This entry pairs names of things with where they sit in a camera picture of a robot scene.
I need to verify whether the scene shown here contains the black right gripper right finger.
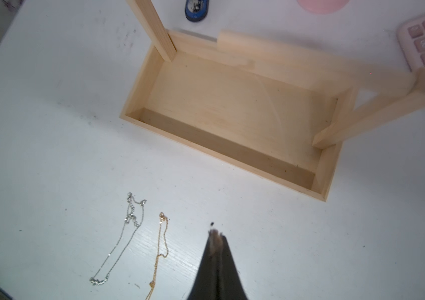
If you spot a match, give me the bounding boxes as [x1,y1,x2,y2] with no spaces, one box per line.
[217,234,247,300]

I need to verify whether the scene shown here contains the blue black stapler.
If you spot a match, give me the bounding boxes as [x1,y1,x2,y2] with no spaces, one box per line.
[184,0,209,23]

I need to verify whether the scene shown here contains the pink pen holder cup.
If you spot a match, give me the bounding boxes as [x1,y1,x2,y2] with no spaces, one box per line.
[297,0,350,15]

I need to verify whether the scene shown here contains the wooden jewelry display stand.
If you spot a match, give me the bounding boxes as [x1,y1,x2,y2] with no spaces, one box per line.
[121,1,425,201]

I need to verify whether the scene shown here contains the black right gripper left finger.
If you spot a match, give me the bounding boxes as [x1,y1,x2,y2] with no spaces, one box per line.
[188,229,218,300]

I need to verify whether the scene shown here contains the gold chain necklace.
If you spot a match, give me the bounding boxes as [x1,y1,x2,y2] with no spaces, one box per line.
[145,212,169,300]

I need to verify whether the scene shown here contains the silver chain necklace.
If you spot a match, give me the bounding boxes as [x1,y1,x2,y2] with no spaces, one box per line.
[89,192,147,286]

